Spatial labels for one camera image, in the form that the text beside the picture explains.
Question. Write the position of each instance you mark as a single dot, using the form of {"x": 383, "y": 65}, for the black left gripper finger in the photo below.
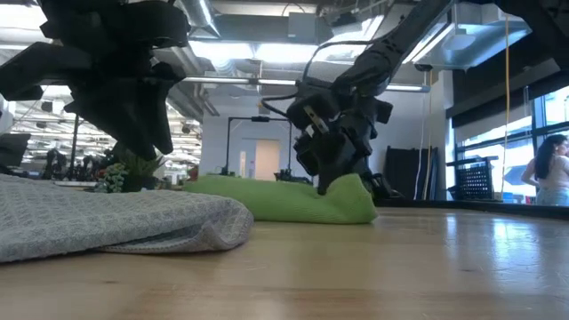
{"x": 120, "y": 120}
{"x": 163, "y": 120}

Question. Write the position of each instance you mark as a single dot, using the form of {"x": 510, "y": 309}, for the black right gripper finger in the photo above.
{"x": 378, "y": 186}
{"x": 338, "y": 171}

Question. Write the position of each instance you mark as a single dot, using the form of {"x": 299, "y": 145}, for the green microfiber towel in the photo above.
{"x": 275, "y": 200}

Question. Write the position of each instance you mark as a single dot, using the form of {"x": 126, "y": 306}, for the grey waffle-weave towel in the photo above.
{"x": 89, "y": 218}

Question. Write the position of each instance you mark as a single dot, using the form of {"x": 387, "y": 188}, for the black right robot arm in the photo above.
{"x": 387, "y": 58}

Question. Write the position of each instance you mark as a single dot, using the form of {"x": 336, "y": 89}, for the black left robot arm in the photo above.
{"x": 115, "y": 22}

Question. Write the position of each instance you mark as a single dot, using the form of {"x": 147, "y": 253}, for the small black robot arm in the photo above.
{"x": 289, "y": 177}

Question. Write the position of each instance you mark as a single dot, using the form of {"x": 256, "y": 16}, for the black leaning panel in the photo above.
{"x": 404, "y": 173}

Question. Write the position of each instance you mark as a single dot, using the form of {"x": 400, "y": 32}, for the spiky green potted plant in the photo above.
{"x": 140, "y": 171}

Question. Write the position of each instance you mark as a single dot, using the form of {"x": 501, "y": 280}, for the trailing succulent plant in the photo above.
{"x": 113, "y": 178}

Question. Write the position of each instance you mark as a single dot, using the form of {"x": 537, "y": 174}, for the long ceiling light bar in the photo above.
{"x": 222, "y": 80}

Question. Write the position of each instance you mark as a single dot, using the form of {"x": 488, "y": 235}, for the dark computer monitor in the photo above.
{"x": 13, "y": 149}

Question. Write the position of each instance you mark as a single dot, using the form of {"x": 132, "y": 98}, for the black perforated crate cart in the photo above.
{"x": 473, "y": 182}

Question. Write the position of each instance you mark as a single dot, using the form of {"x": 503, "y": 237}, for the person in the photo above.
{"x": 553, "y": 178}

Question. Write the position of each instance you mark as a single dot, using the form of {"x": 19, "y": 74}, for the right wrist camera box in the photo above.
{"x": 313, "y": 109}

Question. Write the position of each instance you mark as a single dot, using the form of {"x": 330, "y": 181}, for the black table edge rail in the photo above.
{"x": 467, "y": 206}

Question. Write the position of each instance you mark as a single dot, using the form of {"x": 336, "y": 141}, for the dome security camera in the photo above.
{"x": 423, "y": 67}

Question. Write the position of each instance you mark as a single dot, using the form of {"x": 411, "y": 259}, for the silver rectangular air duct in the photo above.
{"x": 467, "y": 44}

